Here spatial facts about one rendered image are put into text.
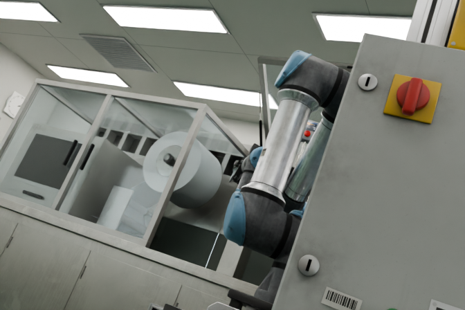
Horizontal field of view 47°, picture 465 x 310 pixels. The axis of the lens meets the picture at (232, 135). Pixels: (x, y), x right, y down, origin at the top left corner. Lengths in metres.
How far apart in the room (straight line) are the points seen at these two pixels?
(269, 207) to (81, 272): 1.29
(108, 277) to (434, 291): 1.74
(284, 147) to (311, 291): 0.64
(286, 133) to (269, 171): 0.11
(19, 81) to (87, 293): 5.28
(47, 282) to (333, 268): 1.91
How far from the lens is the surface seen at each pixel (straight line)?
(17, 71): 7.36
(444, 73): 0.85
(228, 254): 2.43
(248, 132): 5.85
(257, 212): 1.26
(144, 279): 2.21
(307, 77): 1.39
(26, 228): 2.71
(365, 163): 0.78
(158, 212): 2.32
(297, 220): 1.31
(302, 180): 1.54
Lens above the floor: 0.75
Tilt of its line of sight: 18 degrees up
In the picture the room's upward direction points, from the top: 22 degrees clockwise
